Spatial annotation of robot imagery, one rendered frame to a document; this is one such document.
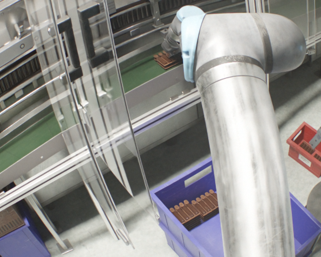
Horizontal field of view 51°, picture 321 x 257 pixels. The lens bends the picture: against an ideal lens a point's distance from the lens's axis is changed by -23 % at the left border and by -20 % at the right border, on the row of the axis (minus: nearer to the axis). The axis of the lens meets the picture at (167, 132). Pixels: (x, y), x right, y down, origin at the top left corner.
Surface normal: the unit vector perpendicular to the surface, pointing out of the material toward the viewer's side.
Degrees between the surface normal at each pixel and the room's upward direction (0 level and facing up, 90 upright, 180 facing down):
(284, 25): 32
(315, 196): 0
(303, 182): 0
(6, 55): 90
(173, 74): 90
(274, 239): 28
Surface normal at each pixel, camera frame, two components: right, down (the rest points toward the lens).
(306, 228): -0.84, 0.45
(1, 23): 0.54, 0.54
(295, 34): 0.61, -0.15
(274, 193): 0.31, -0.40
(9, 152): -0.16, -0.69
